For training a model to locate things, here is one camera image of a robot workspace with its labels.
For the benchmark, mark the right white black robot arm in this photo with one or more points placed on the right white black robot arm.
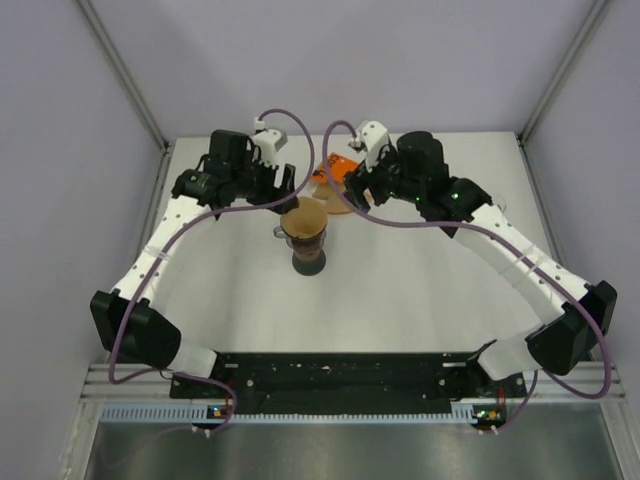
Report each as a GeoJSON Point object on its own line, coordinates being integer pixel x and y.
{"type": "Point", "coordinates": [573, 316]}

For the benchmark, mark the clear plastic coffee dripper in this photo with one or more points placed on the clear plastic coffee dripper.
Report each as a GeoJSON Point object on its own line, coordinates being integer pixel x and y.
{"type": "Point", "coordinates": [290, 237]}

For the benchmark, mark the glass carafe with red rim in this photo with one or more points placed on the glass carafe with red rim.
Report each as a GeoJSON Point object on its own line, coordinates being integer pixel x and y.
{"type": "Point", "coordinates": [308, 258]}

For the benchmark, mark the orange coffee filter package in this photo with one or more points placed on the orange coffee filter package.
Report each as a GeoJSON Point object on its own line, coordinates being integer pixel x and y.
{"type": "Point", "coordinates": [339, 166]}

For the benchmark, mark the brown paper filter stack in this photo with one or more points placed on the brown paper filter stack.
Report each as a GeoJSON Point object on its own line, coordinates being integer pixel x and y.
{"type": "Point", "coordinates": [332, 202]}

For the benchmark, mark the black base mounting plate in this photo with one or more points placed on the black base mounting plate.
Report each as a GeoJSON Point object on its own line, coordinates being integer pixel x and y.
{"type": "Point", "coordinates": [348, 383]}

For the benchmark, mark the grey slotted cable duct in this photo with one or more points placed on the grey slotted cable duct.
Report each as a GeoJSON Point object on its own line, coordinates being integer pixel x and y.
{"type": "Point", "coordinates": [150, 413]}

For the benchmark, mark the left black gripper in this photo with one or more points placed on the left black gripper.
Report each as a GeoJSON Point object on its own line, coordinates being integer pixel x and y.
{"type": "Point", "coordinates": [268, 172]}

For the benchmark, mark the brown paper coffee filter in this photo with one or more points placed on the brown paper coffee filter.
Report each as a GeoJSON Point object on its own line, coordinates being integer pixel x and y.
{"type": "Point", "coordinates": [306, 221]}

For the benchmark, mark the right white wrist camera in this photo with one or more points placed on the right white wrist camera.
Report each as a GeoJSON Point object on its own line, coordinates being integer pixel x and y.
{"type": "Point", "coordinates": [371, 137]}

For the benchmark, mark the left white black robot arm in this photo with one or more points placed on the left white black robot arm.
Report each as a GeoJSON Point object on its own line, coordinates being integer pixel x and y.
{"type": "Point", "coordinates": [131, 319]}

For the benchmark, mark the aluminium frame rail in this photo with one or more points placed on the aluminium frame rail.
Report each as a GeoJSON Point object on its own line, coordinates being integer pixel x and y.
{"type": "Point", "coordinates": [587, 377]}

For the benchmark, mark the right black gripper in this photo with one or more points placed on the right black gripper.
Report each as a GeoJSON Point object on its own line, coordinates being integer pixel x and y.
{"type": "Point", "coordinates": [359, 180]}

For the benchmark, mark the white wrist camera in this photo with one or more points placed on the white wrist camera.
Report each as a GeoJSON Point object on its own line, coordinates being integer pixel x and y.
{"type": "Point", "coordinates": [268, 143]}
{"type": "Point", "coordinates": [371, 137]}

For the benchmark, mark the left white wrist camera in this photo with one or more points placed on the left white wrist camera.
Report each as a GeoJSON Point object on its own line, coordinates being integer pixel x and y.
{"type": "Point", "coordinates": [268, 143]}

